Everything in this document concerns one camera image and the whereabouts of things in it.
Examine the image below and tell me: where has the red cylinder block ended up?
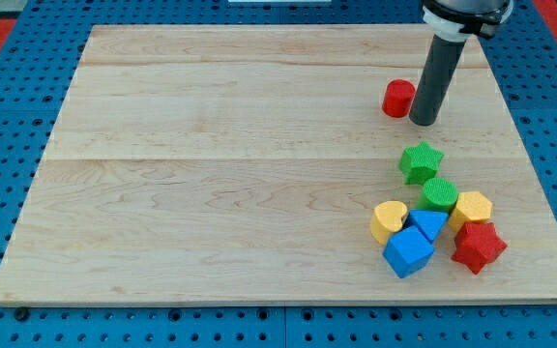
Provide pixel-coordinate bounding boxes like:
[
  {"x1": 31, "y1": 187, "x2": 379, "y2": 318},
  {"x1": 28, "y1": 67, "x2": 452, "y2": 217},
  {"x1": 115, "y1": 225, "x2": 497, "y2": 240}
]
[{"x1": 382, "y1": 79, "x2": 416, "y2": 118}]

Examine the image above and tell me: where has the wooden board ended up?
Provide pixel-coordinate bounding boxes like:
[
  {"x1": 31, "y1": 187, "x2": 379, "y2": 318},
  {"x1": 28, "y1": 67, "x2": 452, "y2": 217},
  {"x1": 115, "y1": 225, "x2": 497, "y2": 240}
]
[{"x1": 0, "y1": 24, "x2": 557, "y2": 307}]

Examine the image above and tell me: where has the yellow heart block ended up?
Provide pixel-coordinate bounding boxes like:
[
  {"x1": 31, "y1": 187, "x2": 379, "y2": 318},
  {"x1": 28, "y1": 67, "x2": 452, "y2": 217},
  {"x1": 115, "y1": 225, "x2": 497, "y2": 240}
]
[{"x1": 369, "y1": 200, "x2": 408, "y2": 246}]

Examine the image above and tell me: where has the green star block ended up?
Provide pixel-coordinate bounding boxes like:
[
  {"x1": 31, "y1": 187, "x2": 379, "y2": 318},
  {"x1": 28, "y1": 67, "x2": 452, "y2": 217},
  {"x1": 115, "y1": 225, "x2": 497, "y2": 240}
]
[{"x1": 398, "y1": 141, "x2": 445, "y2": 185}]

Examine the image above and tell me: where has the blue cube block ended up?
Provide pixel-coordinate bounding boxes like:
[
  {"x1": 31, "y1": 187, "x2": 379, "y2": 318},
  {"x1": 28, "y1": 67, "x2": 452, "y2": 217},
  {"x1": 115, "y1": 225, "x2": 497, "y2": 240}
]
[{"x1": 382, "y1": 226, "x2": 435, "y2": 278}]

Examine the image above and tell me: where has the blue triangle block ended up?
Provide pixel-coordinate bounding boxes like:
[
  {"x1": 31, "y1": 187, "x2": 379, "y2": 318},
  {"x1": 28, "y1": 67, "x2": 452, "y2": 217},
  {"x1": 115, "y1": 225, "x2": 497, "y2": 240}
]
[{"x1": 404, "y1": 210, "x2": 449, "y2": 244}]

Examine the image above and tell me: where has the green cylinder block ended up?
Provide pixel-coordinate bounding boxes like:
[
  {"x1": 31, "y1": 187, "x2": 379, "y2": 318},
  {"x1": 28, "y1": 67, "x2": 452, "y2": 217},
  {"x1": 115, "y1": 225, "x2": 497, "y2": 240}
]
[{"x1": 416, "y1": 178, "x2": 458, "y2": 213}]

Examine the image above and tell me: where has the yellow hexagon block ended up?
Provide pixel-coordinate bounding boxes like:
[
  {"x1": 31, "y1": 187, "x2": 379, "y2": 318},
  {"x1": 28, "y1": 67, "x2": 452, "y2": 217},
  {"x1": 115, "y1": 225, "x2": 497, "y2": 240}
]
[{"x1": 447, "y1": 191, "x2": 493, "y2": 232}]

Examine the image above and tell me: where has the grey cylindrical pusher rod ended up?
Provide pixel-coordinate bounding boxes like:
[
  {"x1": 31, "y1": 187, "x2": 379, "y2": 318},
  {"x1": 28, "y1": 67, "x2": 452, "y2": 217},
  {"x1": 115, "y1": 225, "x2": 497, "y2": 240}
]
[{"x1": 409, "y1": 35, "x2": 465, "y2": 126}]

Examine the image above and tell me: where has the red star block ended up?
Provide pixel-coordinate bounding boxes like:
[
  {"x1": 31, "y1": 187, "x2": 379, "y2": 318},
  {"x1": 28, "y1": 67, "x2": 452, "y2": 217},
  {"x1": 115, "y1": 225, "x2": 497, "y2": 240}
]
[{"x1": 451, "y1": 222, "x2": 508, "y2": 275}]

